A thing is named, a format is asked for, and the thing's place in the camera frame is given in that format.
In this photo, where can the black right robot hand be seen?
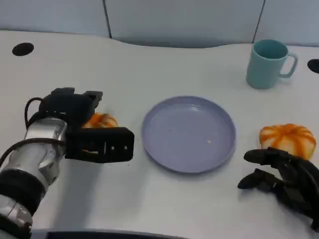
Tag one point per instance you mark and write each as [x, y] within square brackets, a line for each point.
[296, 184]

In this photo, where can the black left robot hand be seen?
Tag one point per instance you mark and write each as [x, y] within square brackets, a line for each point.
[64, 104]

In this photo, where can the orange and white bread roll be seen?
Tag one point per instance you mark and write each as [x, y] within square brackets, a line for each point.
[286, 139]
[104, 120]

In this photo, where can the black table grommet hole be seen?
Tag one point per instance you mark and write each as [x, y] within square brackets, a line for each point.
[23, 49]
[314, 66]

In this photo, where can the lilac plate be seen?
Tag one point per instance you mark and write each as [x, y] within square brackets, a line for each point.
[189, 134]

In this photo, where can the pale green mug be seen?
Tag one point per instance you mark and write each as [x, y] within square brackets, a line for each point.
[264, 69]

